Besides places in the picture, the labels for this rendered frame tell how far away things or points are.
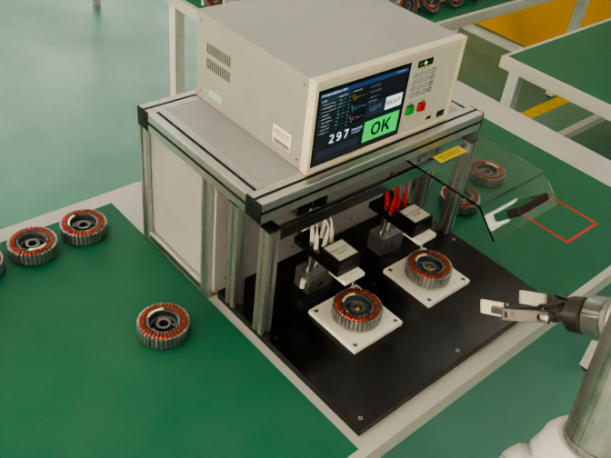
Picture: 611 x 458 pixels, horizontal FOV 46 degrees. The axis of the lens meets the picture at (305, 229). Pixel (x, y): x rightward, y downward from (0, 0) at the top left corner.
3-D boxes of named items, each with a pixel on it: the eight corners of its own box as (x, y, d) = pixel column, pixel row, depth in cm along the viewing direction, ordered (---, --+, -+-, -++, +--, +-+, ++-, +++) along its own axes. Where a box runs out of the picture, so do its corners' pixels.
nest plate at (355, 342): (402, 324, 160) (403, 321, 159) (354, 354, 151) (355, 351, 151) (355, 287, 168) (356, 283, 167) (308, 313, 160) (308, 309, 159)
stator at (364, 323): (390, 318, 159) (394, 306, 157) (356, 342, 153) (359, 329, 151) (355, 291, 165) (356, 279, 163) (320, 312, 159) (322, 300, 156)
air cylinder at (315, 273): (331, 283, 169) (335, 265, 165) (307, 295, 164) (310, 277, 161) (317, 271, 171) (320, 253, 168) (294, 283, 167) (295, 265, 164)
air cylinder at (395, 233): (400, 246, 182) (405, 229, 179) (380, 257, 178) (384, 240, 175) (386, 235, 185) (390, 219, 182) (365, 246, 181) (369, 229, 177)
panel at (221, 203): (408, 200, 199) (431, 104, 181) (214, 293, 162) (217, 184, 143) (405, 197, 200) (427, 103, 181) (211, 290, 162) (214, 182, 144)
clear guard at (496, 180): (557, 204, 162) (565, 184, 158) (494, 243, 148) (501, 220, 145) (448, 140, 180) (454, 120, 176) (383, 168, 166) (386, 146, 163)
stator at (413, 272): (459, 278, 173) (463, 266, 170) (428, 296, 166) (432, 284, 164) (425, 253, 179) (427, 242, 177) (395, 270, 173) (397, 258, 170)
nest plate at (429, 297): (468, 283, 174) (470, 279, 173) (428, 308, 165) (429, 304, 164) (423, 250, 182) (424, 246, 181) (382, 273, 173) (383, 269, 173)
